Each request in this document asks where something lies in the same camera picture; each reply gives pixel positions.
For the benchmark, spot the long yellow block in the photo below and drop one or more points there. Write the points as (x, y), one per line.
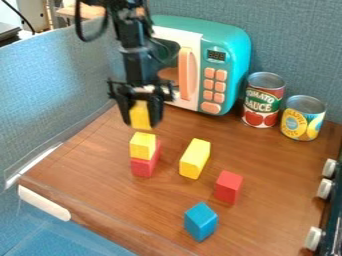
(195, 158)

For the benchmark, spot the red block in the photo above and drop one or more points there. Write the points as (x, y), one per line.
(144, 166)
(228, 186)

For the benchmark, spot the blue cube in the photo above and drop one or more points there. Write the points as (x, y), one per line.
(200, 221)

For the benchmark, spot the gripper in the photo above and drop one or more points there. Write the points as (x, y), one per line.
(139, 88)

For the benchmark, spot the tomato sauce can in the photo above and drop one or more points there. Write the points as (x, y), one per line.
(263, 101)

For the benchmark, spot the pineapple can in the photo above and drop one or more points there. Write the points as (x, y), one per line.
(302, 120)

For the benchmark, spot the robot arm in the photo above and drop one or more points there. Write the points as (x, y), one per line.
(134, 40)

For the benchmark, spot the toy microwave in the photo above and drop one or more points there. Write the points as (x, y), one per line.
(214, 63)

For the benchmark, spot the toy stove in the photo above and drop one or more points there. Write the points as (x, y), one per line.
(331, 200)

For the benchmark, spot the yellow cube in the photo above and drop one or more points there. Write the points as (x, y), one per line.
(142, 145)

